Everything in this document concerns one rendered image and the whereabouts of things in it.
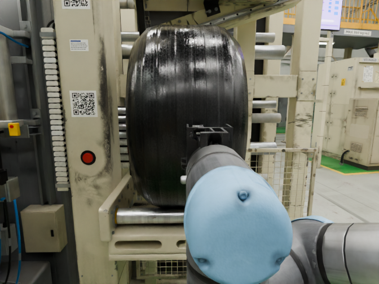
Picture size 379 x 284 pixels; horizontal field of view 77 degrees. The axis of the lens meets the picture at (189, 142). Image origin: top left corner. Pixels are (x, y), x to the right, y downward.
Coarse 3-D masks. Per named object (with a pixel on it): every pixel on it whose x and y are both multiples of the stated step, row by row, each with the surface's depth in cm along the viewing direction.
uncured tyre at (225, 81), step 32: (160, 32) 58; (192, 32) 58; (224, 32) 60; (128, 64) 57; (160, 64) 52; (192, 64) 52; (224, 64) 53; (128, 96) 54; (160, 96) 51; (192, 96) 51; (224, 96) 51; (128, 128) 54; (160, 128) 51; (160, 160) 53; (160, 192) 59
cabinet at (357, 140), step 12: (360, 108) 423; (372, 108) 401; (348, 120) 449; (360, 120) 424; (372, 120) 402; (348, 132) 450; (360, 132) 424; (372, 132) 403; (348, 144) 451; (360, 144) 425; (372, 144) 407; (348, 156) 452; (360, 156) 426; (372, 156) 411; (372, 168) 418
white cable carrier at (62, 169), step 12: (48, 48) 67; (48, 60) 67; (48, 72) 68; (48, 84) 68; (60, 84) 70; (48, 96) 69; (60, 96) 72; (60, 108) 72; (60, 120) 70; (60, 132) 71; (60, 144) 72; (60, 156) 73; (60, 168) 73; (60, 180) 74
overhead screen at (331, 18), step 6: (324, 0) 374; (330, 0) 376; (336, 0) 378; (342, 0) 380; (324, 6) 376; (330, 6) 378; (336, 6) 379; (324, 12) 378; (330, 12) 379; (336, 12) 381; (324, 18) 379; (330, 18) 381; (336, 18) 383; (324, 24) 381; (330, 24) 383; (336, 24) 385; (324, 30) 387; (330, 30) 387; (336, 30) 387
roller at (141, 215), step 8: (120, 208) 69; (128, 208) 69; (136, 208) 69; (144, 208) 69; (152, 208) 69; (160, 208) 69; (168, 208) 69; (176, 208) 69; (120, 216) 67; (128, 216) 67; (136, 216) 67; (144, 216) 67; (152, 216) 67; (160, 216) 67; (168, 216) 67; (176, 216) 67
